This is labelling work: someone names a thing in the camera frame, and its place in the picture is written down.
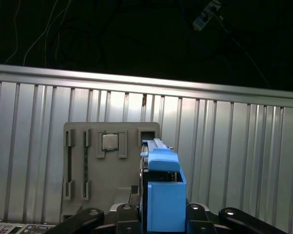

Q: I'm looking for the grey parts rack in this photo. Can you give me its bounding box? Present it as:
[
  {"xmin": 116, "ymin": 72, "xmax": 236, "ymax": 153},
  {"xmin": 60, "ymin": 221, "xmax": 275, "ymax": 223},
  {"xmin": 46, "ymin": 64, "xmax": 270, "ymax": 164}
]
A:
[{"xmin": 60, "ymin": 121, "xmax": 162, "ymax": 222}]

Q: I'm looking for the silver CPU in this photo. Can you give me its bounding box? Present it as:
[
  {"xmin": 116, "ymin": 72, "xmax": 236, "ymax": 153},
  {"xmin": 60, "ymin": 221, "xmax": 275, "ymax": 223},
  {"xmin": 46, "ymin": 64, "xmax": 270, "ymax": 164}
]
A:
[{"xmin": 101, "ymin": 133, "xmax": 120, "ymax": 151}]

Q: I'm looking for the white power strip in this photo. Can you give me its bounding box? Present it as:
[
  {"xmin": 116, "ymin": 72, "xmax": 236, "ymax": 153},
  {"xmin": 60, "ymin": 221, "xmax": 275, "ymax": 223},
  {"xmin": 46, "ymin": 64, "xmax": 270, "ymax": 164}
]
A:
[{"xmin": 192, "ymin": 0, "xmax": 222, "ymax": 31}]

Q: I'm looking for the hard disk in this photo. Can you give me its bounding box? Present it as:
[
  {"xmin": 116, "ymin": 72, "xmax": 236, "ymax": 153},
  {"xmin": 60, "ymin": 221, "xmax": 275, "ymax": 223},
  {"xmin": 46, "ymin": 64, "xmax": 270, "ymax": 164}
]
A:
[{"xmin": 139, "ymin": 137, "xmax": 190, "ymax": 232}]

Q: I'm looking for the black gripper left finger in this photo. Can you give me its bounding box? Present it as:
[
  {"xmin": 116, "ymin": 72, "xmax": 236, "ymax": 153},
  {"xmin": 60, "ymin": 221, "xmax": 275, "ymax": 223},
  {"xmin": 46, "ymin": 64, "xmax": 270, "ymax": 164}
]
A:
[{"xmin": 47, "ymin": 185, "xmax": 144, "ymax": 234}]

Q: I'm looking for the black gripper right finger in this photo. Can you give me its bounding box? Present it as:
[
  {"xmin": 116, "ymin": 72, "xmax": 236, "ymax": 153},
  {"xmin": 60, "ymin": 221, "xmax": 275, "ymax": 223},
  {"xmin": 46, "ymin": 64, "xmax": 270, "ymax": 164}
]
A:
[{"xmin": 185, "ymin": 197, "xmax": 290, "ymax": 234}]

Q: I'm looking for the black PC case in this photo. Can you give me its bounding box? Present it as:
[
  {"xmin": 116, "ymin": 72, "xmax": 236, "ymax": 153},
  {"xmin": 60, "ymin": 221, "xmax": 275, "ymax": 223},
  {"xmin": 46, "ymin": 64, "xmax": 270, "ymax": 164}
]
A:
[{"xmin": 0, "ymin": 220, "xmax": 57, "ymax": 234}]

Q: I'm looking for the green RAM stick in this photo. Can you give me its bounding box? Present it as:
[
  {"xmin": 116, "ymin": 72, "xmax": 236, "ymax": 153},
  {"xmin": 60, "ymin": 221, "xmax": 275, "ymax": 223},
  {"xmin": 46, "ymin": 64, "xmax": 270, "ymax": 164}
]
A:
[{"xmin": 83, "ymin": 131, "xmax": 90, "ymax": 199}]

